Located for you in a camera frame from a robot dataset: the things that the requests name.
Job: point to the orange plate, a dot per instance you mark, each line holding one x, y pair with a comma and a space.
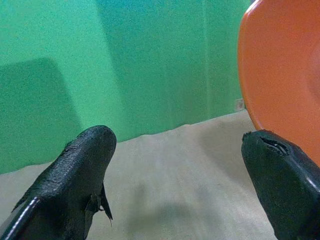
282, 70

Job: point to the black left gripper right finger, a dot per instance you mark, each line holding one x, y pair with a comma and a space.
282, 180

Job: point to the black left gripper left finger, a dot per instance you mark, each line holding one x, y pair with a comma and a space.
70, 180

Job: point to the white wall socket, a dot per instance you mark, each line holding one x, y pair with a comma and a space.
240, 104

